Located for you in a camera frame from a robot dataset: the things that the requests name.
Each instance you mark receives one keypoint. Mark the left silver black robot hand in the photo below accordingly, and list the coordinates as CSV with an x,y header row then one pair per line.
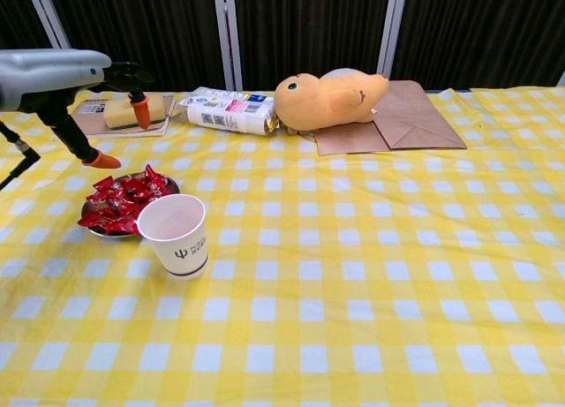
x,y
44,71

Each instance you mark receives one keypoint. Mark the round metal plate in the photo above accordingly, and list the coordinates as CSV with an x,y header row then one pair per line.
x,y
173,186

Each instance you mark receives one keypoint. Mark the white paper cup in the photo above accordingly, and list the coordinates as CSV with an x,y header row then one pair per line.
x,y
185,252

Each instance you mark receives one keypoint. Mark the black pleated curtain panel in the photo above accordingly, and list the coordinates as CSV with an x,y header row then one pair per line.
x,y
485,27
309,27
17,14
154,27

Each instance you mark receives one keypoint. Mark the brown spiral notebook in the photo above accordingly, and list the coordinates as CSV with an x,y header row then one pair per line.
x,y
95,126

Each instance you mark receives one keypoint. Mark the yellow sponge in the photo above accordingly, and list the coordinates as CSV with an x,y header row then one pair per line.
x,y
117,113

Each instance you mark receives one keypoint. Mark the white printed plastic package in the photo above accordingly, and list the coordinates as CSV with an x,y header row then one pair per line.
x,y
229,111

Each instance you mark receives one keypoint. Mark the orange plush toy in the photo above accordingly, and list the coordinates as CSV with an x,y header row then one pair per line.
x,y
318,107

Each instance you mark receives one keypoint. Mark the brown paper bag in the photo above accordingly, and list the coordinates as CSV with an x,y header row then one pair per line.
x,y
348,140
419,115

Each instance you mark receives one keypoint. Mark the yellow white checkered tablecloth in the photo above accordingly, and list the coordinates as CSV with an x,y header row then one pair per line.
x,y
309,270

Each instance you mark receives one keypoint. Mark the grey metal frame post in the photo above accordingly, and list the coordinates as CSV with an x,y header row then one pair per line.
x,y
227,36
562,78
46,18
393,27

